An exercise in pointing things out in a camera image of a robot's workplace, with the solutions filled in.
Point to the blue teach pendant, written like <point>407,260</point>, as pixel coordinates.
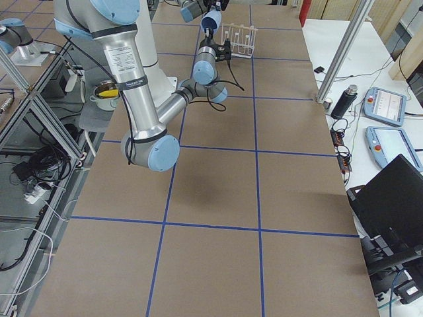
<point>386,143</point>
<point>385,106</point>

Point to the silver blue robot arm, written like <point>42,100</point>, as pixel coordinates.
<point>123,29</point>
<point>16,37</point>

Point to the aluminium frame post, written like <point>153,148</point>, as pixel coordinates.
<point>344,47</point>

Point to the blue plastic cup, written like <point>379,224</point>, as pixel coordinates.
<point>211,20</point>

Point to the small black puck device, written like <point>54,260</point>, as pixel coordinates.
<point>319,69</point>

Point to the black orange usb hub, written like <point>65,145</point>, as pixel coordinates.
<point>337,138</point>

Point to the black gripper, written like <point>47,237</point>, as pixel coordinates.
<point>209,41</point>
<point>211,2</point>

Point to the upper blue teach pendant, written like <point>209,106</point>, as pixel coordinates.
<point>385,106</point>

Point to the black laptop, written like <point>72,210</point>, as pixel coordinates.
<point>390,206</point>

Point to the lower blue teach pendant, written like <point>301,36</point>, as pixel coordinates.
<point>386,143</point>

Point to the white enamel pot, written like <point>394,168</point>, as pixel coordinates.
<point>105,95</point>

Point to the black water bottle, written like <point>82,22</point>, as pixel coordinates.
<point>345,101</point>

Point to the white pedestal column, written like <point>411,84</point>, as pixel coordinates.
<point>160,85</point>

